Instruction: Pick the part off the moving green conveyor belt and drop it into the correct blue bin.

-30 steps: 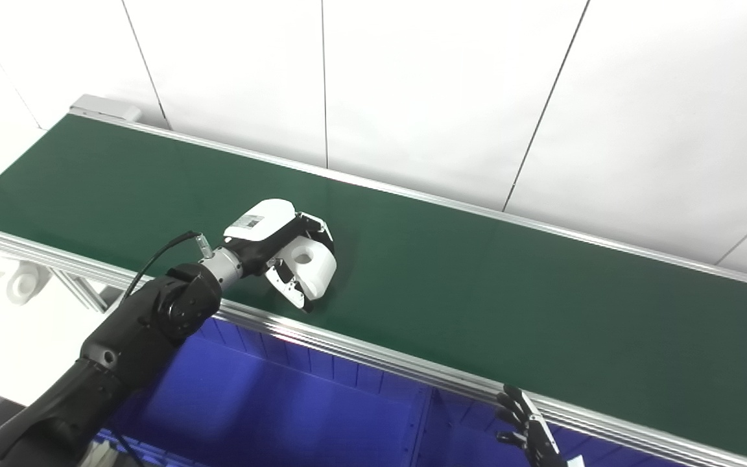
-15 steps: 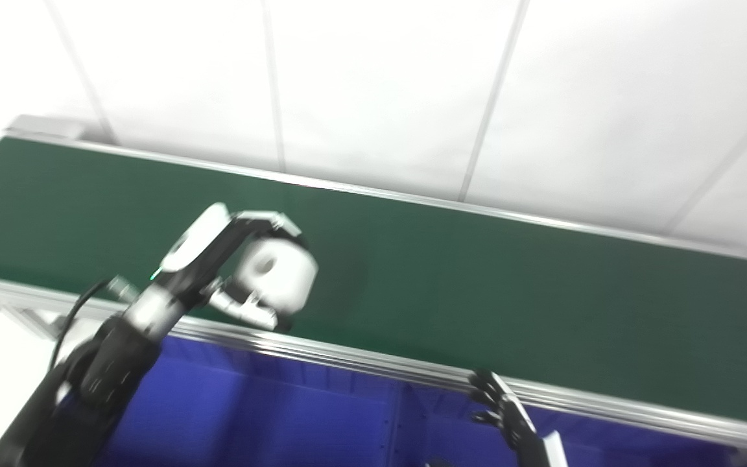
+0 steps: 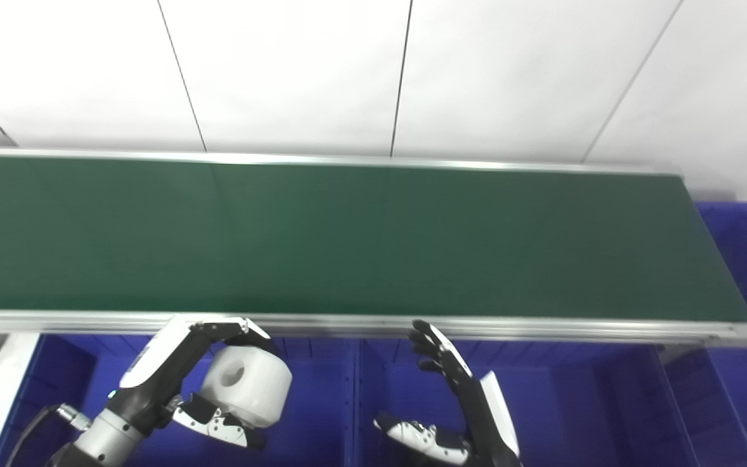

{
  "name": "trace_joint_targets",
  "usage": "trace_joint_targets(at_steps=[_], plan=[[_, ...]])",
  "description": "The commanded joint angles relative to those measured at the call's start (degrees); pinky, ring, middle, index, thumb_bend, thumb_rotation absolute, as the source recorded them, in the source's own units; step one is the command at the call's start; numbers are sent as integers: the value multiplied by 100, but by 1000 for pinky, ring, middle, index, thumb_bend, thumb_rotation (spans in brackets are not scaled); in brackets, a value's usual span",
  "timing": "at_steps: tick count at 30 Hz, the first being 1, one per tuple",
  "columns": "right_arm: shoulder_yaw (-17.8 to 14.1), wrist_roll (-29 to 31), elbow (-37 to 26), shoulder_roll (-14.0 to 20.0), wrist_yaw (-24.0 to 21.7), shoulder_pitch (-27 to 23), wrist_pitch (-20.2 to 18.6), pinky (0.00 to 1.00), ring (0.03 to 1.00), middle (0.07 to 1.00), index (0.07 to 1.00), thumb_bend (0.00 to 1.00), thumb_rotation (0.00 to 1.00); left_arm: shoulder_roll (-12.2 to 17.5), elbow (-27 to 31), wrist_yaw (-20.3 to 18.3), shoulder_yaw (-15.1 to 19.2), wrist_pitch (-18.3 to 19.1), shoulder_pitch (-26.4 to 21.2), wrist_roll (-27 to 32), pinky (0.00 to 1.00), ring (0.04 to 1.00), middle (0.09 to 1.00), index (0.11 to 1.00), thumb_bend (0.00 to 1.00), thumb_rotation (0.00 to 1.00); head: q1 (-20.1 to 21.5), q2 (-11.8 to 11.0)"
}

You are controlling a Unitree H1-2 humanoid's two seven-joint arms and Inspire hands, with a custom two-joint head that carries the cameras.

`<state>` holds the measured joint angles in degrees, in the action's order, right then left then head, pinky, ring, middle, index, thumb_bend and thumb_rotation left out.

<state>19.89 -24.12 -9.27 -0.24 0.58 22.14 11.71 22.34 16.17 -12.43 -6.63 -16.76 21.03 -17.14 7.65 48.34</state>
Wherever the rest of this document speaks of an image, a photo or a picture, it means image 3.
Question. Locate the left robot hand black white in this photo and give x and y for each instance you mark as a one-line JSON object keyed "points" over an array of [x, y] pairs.
{"points": [[166, 383]]}

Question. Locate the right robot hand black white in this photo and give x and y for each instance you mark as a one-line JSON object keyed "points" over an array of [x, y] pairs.
{"points": [[471, 402]]}

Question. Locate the white cylindrical part with hole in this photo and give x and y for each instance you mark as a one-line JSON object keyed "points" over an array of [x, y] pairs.
{"points": [[247, 386]]}

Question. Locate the blue plastic bin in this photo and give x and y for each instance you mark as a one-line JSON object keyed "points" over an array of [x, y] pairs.
{"points": [[308, 402], [574, 408], [736, 363]]}

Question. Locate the green conveyor belt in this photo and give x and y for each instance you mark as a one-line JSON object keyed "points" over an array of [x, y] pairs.
{"points": [[347, 240]]}

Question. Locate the aluminium conveyor frame rail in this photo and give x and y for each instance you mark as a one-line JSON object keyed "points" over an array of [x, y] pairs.
{"points": [[380, 326], [321, 159]]}

